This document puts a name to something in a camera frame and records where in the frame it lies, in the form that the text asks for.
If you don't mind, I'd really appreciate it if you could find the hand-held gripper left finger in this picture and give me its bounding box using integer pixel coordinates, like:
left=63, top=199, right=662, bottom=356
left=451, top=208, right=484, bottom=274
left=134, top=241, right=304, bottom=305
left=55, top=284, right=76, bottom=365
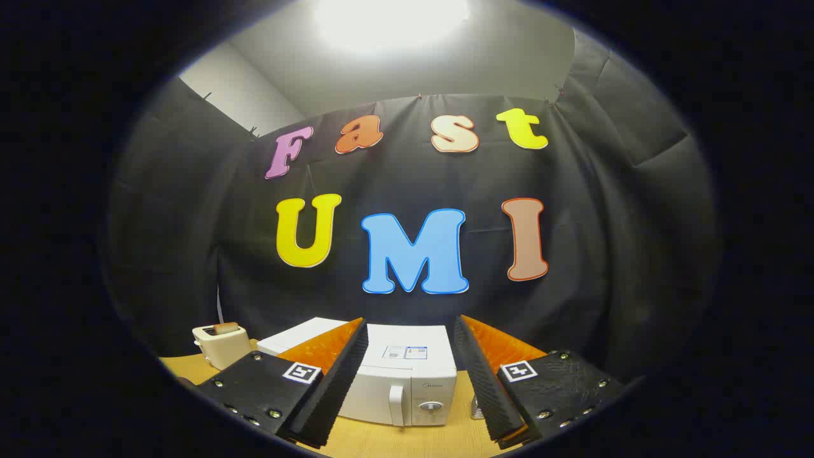
left=194, top=317, right=369, bottom=449

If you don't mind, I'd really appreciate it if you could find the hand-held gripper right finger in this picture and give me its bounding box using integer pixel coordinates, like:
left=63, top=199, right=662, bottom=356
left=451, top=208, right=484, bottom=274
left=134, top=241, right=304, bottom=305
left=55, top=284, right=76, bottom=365
left=453, top=314, right=630, bottom=450

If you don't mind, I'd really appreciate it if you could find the white microwave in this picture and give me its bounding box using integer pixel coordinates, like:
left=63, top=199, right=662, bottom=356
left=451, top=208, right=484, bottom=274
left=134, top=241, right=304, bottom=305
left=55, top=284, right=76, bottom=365
left=257, top=317, right=459, bottom=428

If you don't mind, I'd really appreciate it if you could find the cream toaster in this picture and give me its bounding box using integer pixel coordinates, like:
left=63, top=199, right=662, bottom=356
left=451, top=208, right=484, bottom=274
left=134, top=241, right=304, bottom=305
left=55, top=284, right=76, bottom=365
left=193, top=323, right=252, bottom=371

